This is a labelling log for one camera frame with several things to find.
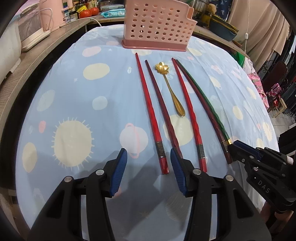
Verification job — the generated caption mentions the dark brown-red chopstick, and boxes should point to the dark brown-red chopstick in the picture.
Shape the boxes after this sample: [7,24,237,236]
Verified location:
[145,60,183,158]

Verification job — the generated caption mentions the dark red chopstick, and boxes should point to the dark red chopstick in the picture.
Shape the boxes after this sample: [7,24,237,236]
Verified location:
[177,65,232,164]

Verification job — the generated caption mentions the bright red chopstick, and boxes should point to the bright red chopstick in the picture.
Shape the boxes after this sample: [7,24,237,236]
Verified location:
[135,53,170,175]

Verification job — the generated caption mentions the green chopstick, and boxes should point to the green chopstick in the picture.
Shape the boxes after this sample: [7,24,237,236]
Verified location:
[175,59,232,145]

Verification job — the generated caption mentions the light blue patterned tablecloth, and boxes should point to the light blue patterned tablecloth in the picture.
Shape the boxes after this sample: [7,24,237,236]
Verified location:
[16,25,278,240]

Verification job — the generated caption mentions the gold flower spoon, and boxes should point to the gold flower spoon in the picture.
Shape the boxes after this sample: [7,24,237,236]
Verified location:
[155,62,185,116]

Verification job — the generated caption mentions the pink floral cloth pile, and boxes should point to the pink floral cloth pile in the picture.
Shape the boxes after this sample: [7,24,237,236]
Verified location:
[242,58,269,109]

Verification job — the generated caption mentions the pink perforated utensil basket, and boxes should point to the pink perforated utensil basket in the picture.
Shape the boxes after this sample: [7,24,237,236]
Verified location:
[122,0,197,52]

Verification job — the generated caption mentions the stacked yellow blue bowls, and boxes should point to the stacked yellow blue bowls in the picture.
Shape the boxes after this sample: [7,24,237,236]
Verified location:
[202,11,239,42]

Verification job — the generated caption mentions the beige hanging curtain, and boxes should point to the beige hanging curtain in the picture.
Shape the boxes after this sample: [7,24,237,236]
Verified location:
[228,0,290,71]

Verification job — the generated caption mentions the loofah sponge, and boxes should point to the loofah sponge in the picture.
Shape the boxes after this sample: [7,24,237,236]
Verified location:
[206,4,217,15]

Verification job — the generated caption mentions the blue wet wipes pack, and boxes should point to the blue wet wipes pack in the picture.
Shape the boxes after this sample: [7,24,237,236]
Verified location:
[100,9,125,18]

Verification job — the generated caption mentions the red tomato front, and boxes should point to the red tomato front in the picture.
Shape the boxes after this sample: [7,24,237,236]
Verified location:
[79,9,92,19]

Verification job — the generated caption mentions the red tomato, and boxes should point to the red tomato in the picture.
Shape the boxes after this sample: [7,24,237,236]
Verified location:
[79,9,92,19]
[90,7,99,16]

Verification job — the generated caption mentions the red tomato back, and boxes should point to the red tomato back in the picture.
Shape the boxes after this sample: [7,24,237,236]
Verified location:
[90,7,99,16]

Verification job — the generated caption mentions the white glass blender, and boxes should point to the white glass blender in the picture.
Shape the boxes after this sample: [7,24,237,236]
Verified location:
[18,1,51,52]

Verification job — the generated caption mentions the clear food container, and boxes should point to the clear food container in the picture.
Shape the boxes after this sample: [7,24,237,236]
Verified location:
[100,4,125,11]

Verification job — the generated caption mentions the white blue storage bin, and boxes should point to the white blue storage bin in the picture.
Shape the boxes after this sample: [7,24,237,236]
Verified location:
[0,19,22,83]

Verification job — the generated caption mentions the yellow snack packet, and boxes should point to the yellow snack packet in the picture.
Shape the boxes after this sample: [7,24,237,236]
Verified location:
[77,5,88,13]

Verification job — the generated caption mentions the pink electric kettle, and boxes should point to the pink electric kettle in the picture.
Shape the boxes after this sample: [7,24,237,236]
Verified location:
[39,0,65,32]

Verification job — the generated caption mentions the white cord with switch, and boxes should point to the white cord with switch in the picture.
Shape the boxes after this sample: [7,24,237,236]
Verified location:
[242,0,253,55]

